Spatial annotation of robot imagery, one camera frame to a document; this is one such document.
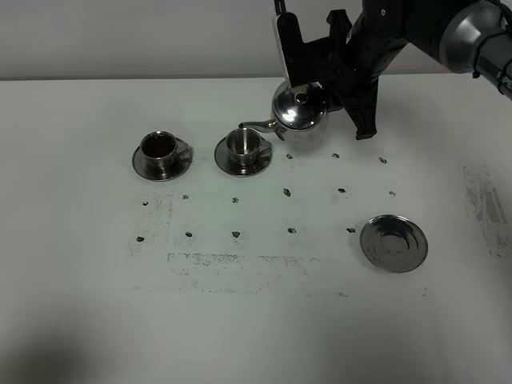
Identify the right stainless steel saucer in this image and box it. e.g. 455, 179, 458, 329
214, 138, 273, 177

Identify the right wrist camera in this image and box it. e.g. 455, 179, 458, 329
273, 12, 333, 87

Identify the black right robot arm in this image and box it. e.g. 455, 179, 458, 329
328, 1, 511, 140

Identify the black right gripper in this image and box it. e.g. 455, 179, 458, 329
326, 1, 408, 140

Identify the left stainless steel teacup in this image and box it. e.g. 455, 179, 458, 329
139, 130, 188, 169

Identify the left stainless steel saucer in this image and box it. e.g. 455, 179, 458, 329
132, 139, 193, 182

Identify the stainless steel teacup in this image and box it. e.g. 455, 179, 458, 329
139, 130, 188, 169
226, 128, 271, 166

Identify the right stainless steel teacup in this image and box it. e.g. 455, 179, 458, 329
226, 128, 271, 166

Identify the stainless steel teapot saucer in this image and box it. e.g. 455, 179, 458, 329
359, 214, 429, 274

